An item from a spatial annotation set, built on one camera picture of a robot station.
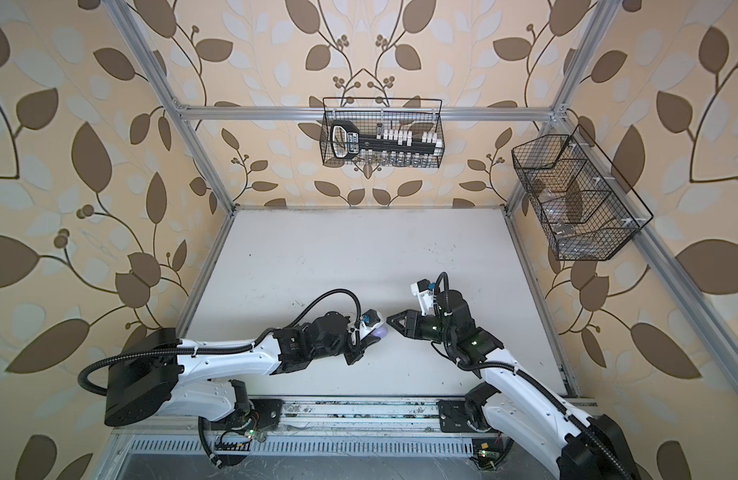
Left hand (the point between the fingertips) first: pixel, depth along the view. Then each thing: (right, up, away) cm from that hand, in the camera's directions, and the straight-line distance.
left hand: (379, 333), depth 77 cm
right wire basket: (+52, +32, -4) cm, 61 cm away
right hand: (+3, +2, -1) cm, 4 cm away
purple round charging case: (0, +1, -2) cm, 2 cm away
